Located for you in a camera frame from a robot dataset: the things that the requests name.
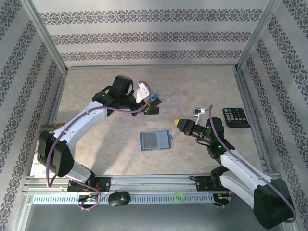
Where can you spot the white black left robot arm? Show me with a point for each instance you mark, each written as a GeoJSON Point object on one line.
{"type": "Point", "coordinates": [79, 120]}

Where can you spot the aluminium side rail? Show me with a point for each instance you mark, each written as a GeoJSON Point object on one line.
{"type": "Point", "coordinates": [246, 96]}
{"type": "Point", "coordinates": [57, 96]}

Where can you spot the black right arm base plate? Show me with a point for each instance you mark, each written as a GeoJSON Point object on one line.
{"type": "Point", "coordinates": [202, 184]}

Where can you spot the aluminium frame post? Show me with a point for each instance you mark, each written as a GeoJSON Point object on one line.
{"type": "Point", "coordinates": [45, 36]}
{"type": "Point", "coordinates": [256, 36]}

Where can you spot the printed book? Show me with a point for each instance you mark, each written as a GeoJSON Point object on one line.
{"type": "Point", "coordinates": [54, 126]}

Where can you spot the aluminium mounting rail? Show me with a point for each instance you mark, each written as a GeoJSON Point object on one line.
{"type": "Point", "coordinates": [154, 181]}

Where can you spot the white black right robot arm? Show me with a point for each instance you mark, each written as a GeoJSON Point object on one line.
{"type": "Point", "coordinates": [240, 167]}

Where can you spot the black oval mouse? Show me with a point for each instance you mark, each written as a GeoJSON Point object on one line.
{"type": "Point", "coordinates": [119, 198]}

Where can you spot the black calculator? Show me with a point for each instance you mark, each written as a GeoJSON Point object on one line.
{"type": "Point", "coordinates": [237, 118]}

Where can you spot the clear acrylic card stand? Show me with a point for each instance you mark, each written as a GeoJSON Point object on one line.
{"type": "Point", "coordinates": [169, 108]}

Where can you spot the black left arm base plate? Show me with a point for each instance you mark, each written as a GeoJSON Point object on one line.
{"type": "Point", "coordinates": [106, 184]}

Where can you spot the blue fabric card holder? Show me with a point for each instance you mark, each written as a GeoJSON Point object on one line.
{"type": "Point", "coordinates": [163, 139]}

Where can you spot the black credit card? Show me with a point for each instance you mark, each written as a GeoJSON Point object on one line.
{"type": "Point", "coordinates": [155, 111]}

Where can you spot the small green circuit board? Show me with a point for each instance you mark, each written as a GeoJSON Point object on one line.
{"type": "Point", "coordinates": [222, 197]}
{"type": "Point", "coordinates": [89, 199]}

